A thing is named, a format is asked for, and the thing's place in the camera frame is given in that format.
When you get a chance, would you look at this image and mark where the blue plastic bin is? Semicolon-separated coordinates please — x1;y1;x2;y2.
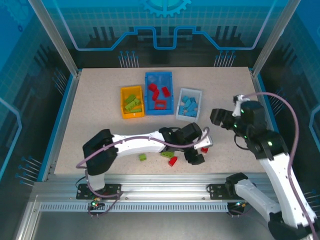
144;71;175;116

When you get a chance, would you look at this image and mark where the clear white plastic bin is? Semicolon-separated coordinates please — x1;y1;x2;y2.
175;87;203;121

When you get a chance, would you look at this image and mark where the yellow plastic bin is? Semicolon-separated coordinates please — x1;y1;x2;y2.
120;85;147;120

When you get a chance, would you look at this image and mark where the small LED connector board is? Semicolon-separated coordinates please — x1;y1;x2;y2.
228;199;251;210
87;197;105;210

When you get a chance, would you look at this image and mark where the grey metal lower shelf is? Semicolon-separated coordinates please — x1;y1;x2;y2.
32;211;273;240

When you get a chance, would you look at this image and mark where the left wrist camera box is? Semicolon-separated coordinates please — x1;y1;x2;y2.
193;134;214;151

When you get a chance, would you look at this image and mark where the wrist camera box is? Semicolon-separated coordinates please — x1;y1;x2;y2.
233;94;248;117
193;134;214;151

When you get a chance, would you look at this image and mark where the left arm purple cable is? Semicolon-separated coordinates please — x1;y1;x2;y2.
76;126;211;219

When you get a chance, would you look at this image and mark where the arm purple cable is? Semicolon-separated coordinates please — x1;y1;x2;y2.
76;126;211;219
243;91;318;238

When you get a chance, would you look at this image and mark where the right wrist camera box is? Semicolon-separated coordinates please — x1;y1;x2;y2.
233;94;248;117

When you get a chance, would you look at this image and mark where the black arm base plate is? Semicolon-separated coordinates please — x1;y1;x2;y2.
208;183;241;200
76;183;123;200

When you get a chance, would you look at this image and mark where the wide aluminium mounting rail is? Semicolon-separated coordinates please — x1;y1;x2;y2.
32;174;300;204

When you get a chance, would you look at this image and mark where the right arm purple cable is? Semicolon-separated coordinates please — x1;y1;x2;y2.
243;91;318;238

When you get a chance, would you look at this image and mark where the slotted grey cable duct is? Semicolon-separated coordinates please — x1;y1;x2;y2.
39;202;230;213

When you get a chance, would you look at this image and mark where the aluminium frame post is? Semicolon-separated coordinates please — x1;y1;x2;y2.
251;0;302;77
27;0;82;77

